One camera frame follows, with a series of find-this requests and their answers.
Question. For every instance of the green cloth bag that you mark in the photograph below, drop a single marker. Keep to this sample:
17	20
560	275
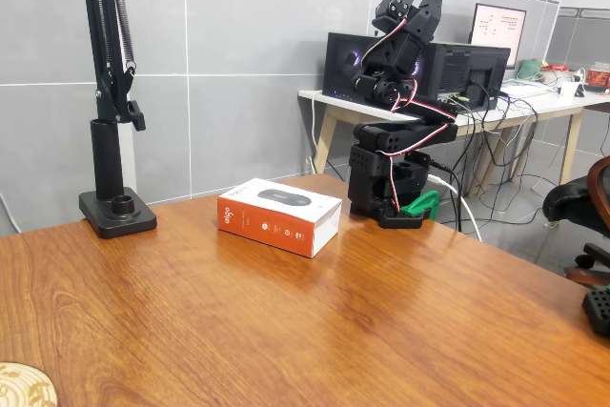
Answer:
529	69

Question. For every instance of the black computer case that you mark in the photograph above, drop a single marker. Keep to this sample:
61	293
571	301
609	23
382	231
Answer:
457	68

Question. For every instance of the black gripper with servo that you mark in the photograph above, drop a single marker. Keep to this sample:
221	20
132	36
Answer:
420	16

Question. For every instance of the small white box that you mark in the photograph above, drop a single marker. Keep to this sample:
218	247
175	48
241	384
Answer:
568	89

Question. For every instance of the black office chair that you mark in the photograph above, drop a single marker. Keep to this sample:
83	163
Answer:
567	202

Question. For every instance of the red flat packet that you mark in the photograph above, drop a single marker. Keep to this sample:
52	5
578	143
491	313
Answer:
554	67

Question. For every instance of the orange white mouse box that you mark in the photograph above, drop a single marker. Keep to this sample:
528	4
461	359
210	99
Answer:
267	228

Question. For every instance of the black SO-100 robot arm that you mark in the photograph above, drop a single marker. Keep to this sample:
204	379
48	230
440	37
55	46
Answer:
405	137

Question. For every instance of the black boom clamp base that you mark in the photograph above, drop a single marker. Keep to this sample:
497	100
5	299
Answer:
107	164

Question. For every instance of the round wooden coaster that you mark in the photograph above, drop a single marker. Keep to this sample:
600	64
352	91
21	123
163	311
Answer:
24	388

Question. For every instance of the computer monitor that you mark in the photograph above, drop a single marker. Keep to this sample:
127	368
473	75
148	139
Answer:
498	30

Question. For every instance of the white desk with wooden legs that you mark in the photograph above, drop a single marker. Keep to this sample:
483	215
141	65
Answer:
343	104

